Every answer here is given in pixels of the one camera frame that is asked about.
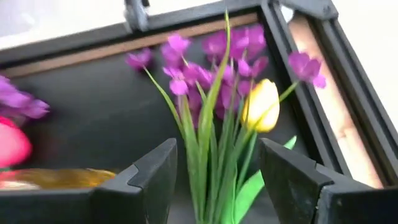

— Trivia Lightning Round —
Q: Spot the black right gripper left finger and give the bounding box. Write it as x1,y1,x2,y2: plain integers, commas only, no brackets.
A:
0,138,178,224

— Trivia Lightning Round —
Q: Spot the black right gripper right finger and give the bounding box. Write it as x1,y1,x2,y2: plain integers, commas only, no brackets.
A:
259,138,398,224

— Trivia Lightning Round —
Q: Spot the red artificial tulip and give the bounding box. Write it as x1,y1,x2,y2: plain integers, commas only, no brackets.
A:
0,116,33,169

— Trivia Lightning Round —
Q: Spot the yellow artificial tulip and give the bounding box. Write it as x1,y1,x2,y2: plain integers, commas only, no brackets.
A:
217,78,298,224

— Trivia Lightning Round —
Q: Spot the purple artificial flower bunch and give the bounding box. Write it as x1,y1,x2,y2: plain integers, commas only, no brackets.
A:
0,74,50,121
126,11,327,224

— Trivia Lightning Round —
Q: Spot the yellow glass vase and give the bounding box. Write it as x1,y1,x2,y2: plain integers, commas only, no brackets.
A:
0,167,116,190

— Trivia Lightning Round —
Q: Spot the wooden bench top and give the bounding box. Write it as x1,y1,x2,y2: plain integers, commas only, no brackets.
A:
287,14,385,190

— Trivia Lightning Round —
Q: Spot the black aluminium table frame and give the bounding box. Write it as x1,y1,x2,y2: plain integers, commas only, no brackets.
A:
0,0,398,187

